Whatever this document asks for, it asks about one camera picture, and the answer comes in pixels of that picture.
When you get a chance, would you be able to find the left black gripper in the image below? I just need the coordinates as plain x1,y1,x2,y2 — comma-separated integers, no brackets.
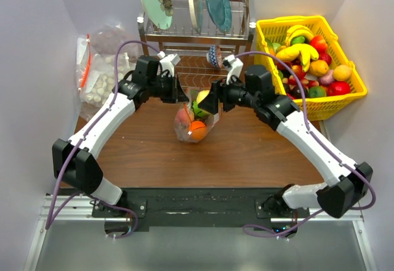
148,72,189,103

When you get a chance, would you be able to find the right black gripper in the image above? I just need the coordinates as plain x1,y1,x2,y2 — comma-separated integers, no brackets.
199,73,259,115

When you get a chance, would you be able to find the yellow pear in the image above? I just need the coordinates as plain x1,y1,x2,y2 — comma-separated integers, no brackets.
196,89,210,104

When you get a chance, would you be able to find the pink yellow peach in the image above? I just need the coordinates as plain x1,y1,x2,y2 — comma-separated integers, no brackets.
174,109,195,127

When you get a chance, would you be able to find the clear orange-zipper zip bag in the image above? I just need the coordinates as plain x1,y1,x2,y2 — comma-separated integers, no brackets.
174,87,221,143

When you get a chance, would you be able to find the orange fruit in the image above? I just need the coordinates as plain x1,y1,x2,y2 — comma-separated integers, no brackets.
190,121,207,141

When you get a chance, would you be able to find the dark purple plum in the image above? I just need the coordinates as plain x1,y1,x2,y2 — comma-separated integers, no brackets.
290,86,308,99

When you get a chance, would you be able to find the yellow mango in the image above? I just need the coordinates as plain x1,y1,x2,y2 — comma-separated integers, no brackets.
308,60,329,77

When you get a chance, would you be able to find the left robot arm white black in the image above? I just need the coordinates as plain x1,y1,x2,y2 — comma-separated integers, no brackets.
52,52,188,217

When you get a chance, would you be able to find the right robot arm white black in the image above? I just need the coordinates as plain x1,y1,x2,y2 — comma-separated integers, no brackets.
198,65,373,218

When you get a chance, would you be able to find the zip bag with white pieces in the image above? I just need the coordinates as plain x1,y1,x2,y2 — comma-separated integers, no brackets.
76,35,139,123

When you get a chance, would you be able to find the metal dish rack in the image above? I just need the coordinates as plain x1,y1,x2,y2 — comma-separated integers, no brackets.
137,0,256,89

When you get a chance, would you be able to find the blue patterned bowl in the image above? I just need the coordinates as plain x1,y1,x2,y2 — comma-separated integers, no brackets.
206,45,222,68

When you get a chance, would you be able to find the cream white plate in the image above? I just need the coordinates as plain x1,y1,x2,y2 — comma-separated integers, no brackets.
188,0,203,34

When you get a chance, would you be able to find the teal blue plate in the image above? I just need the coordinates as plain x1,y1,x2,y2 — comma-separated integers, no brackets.
206,0,232,34

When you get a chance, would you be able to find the yellow banana bunch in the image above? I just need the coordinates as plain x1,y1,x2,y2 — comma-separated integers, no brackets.
276,25,319,72

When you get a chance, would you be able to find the mint green floral plate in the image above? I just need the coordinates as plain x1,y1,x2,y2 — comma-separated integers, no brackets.
141,0,174,30

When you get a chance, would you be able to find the green lime in basket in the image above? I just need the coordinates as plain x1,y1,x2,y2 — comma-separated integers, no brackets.
308,86,327,99

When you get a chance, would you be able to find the purple sweet potato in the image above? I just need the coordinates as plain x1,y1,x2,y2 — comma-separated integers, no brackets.
318,69,335,87

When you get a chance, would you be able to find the red small apple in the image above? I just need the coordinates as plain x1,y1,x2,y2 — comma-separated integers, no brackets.
319,52,332,66

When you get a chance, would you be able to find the red tomato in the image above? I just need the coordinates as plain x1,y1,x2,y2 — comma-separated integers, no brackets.
310,34,328,53

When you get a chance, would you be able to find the yellow lemon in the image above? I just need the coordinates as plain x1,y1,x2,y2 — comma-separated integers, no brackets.
332,65,352,81

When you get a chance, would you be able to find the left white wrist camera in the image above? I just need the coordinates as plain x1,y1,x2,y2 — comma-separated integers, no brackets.
157,51,180,76

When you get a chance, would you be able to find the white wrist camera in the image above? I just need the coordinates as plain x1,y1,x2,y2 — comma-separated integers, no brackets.
222,55,244,85
157,51,180,76

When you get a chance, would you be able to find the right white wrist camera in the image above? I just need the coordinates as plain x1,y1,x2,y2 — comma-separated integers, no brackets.
222,55,244,85

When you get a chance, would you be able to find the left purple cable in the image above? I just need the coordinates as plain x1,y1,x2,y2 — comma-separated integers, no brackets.
45,39,164,230

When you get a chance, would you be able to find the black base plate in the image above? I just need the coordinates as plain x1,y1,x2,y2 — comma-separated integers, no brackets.
92,186,310,233

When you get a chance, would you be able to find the aluminium frame rail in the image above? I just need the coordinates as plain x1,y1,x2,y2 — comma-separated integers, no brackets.
23,192,96,271

